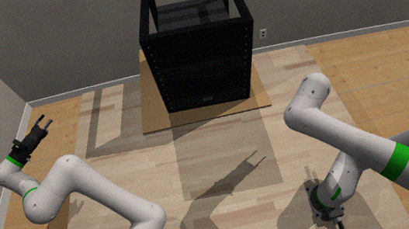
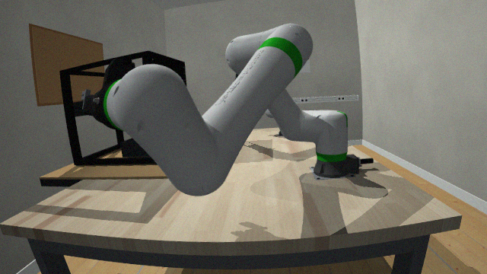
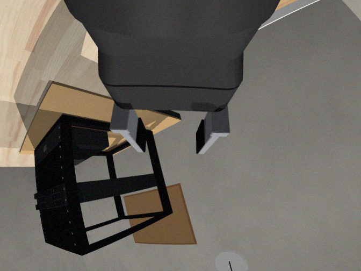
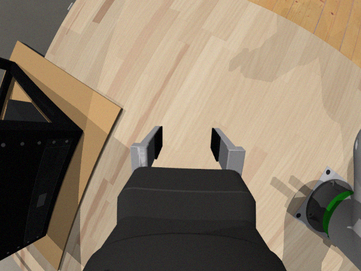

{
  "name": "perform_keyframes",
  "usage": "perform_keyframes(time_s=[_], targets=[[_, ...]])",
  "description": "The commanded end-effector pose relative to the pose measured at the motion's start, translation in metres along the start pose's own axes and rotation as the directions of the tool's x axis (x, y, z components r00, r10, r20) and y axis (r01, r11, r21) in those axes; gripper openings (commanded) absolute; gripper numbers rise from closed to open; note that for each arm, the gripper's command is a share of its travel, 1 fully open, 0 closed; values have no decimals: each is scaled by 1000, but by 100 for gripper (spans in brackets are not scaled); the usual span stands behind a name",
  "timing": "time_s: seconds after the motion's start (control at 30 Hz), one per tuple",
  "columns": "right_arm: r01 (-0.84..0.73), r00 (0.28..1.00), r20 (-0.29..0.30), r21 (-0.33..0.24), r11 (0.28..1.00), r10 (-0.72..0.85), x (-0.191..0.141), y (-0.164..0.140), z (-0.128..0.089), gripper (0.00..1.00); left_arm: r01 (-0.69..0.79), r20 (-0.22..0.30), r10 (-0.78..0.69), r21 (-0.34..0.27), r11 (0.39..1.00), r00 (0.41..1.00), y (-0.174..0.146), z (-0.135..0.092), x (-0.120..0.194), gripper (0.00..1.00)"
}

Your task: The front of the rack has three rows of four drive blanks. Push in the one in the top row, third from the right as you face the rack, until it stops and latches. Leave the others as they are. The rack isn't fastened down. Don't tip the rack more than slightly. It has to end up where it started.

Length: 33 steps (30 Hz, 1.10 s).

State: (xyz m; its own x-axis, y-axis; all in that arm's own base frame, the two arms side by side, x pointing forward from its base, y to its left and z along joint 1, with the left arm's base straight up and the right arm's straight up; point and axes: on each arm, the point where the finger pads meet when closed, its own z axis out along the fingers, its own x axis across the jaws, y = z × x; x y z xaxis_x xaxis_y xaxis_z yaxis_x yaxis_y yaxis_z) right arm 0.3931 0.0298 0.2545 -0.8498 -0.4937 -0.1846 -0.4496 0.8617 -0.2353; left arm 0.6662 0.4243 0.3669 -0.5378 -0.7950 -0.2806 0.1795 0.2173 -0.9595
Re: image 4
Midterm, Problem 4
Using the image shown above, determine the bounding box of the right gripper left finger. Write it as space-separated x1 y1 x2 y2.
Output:
130 126 163 173

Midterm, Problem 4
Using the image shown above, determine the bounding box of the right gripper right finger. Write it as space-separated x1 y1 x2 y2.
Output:
211 128 246 176

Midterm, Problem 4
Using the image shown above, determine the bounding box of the tan flat board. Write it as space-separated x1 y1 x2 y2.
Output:
0 41 123 271

